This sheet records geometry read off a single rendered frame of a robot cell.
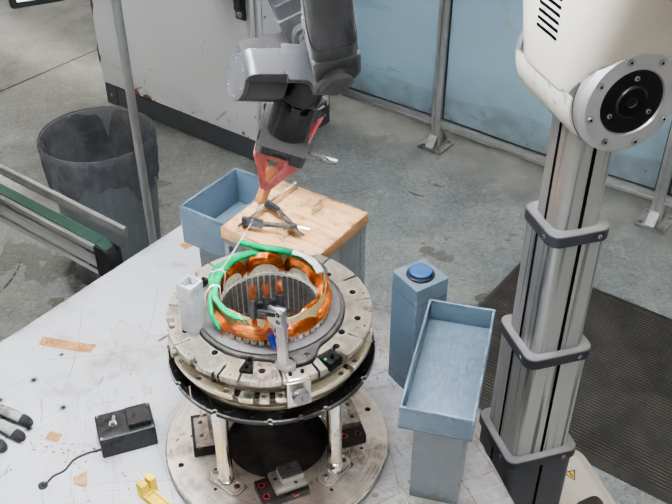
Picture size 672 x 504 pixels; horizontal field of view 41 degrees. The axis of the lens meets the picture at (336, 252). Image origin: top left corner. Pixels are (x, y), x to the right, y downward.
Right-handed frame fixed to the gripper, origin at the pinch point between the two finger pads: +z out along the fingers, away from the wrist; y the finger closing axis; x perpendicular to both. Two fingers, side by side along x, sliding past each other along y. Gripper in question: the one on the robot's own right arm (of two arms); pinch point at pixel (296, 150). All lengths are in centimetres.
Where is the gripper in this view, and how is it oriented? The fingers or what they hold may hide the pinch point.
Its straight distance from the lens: 161.3
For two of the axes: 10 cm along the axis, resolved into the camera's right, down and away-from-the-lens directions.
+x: 8.4, 3.4, -4.3
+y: -5.4, 5.0, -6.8
